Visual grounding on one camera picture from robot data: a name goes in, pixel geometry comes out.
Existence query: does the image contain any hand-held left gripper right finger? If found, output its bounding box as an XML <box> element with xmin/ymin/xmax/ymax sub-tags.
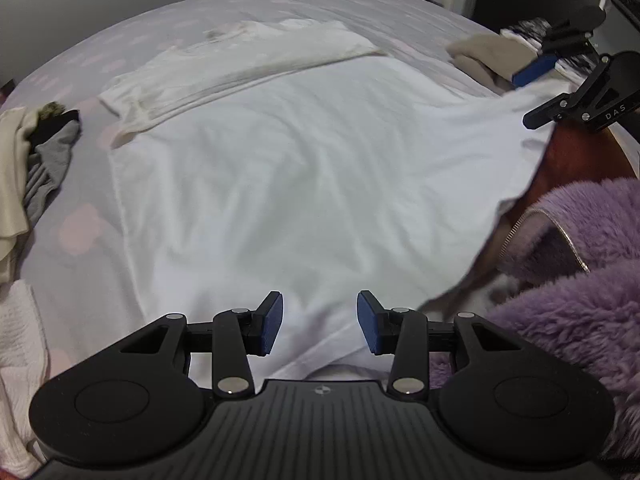
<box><xmin>356</xmin><ymin>290</ymin><xmax>521</xmax><ymax>397</ymax></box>

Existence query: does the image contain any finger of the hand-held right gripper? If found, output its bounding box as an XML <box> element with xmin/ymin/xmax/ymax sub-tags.
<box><xmin>511</xmin><ymin>6</ymin><xmax>607</xmax><ymax>87</ymax></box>
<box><xmin>522</xmin><ymin>51</ymin><xmax>640</xmax><ymax>131</ymax></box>

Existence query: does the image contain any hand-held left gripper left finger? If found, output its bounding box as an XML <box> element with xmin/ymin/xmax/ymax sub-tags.
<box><xmin>120</xmin><ymin>290</ymin><xmax>285</xmax><ymax>397</ymax></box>

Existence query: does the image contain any white T-shirt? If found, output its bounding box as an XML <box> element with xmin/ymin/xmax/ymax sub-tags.
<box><xmin>107</xmin><ymin>52</ymin><xmax>581</xmax><ymax>381</ymax></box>

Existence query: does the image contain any black and white patterned cloth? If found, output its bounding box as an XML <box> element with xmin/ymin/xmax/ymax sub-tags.
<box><xmin>500</xmin><ymin>17</ymin><xmax>601</xmax><ymax>81</ymax></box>

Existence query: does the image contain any taupe garment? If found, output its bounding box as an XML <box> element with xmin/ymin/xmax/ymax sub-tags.
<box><xmin>445</xmin><ymin>34</ymin><xmax>533</xmax><ymax>93</ymax></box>

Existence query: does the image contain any person's purple fleece robe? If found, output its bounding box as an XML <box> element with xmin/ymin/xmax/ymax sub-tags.
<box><xmin>430</xmin><ymin>177</ymin><xmax>640</xmax><ymax>480</ymax></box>

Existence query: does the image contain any white quilted cloth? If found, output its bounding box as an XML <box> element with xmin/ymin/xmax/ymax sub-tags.
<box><xmin>0</xmin><ymin>280</ymin><xmax>51</xmax><ymax>478</ymax></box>

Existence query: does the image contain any off-white long-sleeve shirt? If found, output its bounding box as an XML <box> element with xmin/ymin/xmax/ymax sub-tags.
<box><xmin>97</xmin><ymin>19</ymin><xmax>388</xmax><ymax>150</ymax></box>

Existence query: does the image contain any grey garment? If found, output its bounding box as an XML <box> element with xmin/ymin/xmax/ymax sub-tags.
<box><xmin>22</xmin><ymin>122</ymin><xmax>82</xmax><ymax>223</ymax></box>

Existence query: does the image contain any black garment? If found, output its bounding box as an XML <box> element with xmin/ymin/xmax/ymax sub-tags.
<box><xmin>30</xmin><ymin>109</ymin><xmax>81</xmax><ymax>146</ymax></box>

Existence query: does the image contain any cream garment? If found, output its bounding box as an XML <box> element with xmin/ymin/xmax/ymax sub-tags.
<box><xmin>0</xmin><ymin>107</ymin><xmax>41</xmax><ymax>283</ymax></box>

